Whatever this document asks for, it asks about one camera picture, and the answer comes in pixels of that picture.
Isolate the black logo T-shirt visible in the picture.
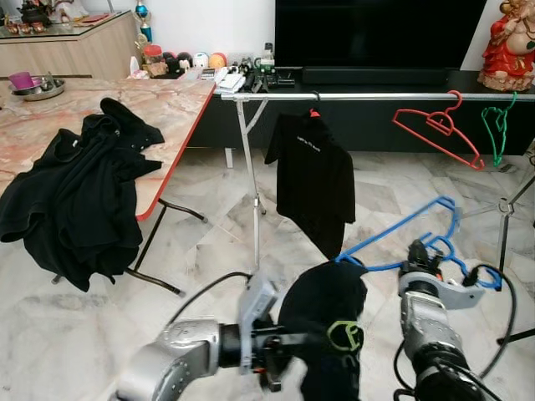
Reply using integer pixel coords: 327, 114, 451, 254
278, 260, 369, 401

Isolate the blue plastic hanger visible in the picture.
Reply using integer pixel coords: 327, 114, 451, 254
335, 195, 503, 292

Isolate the red plastic hanger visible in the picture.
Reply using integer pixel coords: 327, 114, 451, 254
392, 90, 487, 171

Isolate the green plastic hanger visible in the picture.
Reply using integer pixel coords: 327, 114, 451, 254
480, 91, 520, 167

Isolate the black folding chair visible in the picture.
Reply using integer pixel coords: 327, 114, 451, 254
497, 327, 535, 346

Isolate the black shirt red collar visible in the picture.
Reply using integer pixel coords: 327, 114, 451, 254
264, 109, 357, 261

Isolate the black TV cabinet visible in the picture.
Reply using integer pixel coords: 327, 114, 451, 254
186, 69, 535, 156

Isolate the silver clothes rack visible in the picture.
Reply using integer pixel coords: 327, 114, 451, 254
220, 89, 535, 273

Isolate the black soundbar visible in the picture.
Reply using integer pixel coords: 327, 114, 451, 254
301, 66, 458, 87

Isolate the red Buddha statue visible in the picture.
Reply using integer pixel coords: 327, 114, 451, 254
477, 0, 535, 92

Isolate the black television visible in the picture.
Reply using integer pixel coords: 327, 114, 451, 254
274, 0, 489, 73

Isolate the black hoodie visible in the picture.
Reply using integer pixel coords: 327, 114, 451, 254
0, 96, 166, 293

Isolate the white paper stack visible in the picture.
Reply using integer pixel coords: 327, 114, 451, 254
213, 69, 247, 93

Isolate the marble pattern folding table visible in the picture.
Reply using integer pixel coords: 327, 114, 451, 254
0, 77, 217, 298

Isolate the black red ball toy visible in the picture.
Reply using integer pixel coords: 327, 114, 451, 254
166, 53, 193, 74

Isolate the red lidded jar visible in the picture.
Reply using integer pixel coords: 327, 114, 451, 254
142, 43, 165, 78

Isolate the metal bowl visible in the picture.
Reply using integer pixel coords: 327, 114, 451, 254
10, 74, 67, 102

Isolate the gold blue trophy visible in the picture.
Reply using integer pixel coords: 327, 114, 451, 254
134, 0, 156, 43

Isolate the wooden sideboard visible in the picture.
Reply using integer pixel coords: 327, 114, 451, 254
0, 10, 140, 82

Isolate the purple cup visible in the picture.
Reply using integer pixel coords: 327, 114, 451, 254
8, 71, 36, 91

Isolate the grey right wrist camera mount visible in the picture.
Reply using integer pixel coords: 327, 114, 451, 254
399, 270, 487, 312

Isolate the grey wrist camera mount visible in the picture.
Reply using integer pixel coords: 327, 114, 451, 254
237, 268, 280, 374
399, 270, 487, 312

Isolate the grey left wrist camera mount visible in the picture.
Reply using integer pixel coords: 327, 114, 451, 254
237, 268, 280, 374

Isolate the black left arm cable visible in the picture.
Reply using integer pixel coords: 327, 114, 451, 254
166, 271, 256, 328

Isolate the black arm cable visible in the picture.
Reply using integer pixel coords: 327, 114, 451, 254
166, 271, 256, 328
391, 262, 520, 401

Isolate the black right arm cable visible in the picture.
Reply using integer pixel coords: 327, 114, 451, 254
391, 262, 520, 401

